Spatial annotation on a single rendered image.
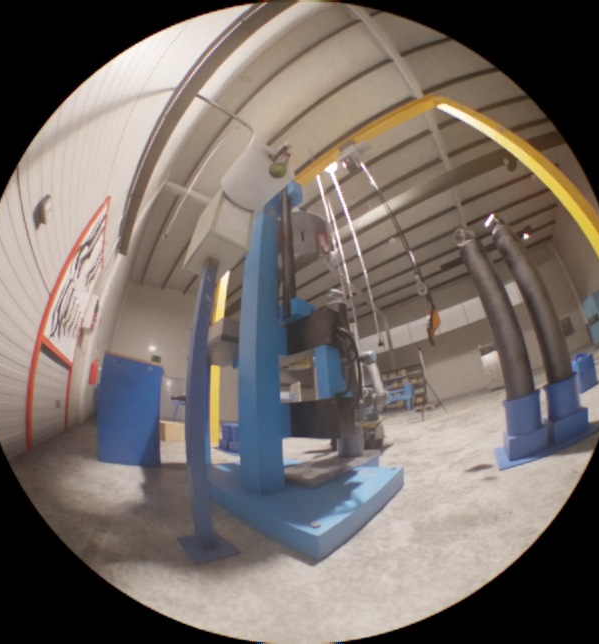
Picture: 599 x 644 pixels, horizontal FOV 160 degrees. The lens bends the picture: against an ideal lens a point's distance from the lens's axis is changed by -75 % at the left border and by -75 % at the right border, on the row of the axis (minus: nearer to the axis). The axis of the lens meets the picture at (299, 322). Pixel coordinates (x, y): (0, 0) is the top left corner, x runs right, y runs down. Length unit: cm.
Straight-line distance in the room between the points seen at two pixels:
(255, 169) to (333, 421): 116
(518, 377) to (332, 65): 671
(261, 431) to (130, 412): 127
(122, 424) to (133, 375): 44
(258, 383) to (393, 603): 105
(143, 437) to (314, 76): 729
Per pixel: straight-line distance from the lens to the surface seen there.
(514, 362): 150
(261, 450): 110
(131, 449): 207
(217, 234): 88
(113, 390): 203
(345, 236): 709
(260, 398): 109
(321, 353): 110
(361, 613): 68
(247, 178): 99
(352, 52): 679
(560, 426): 160
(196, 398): 76
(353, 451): 175
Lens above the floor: 55
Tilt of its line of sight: 24 degrees up
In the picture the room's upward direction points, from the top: 3 degrees counter-clockwise
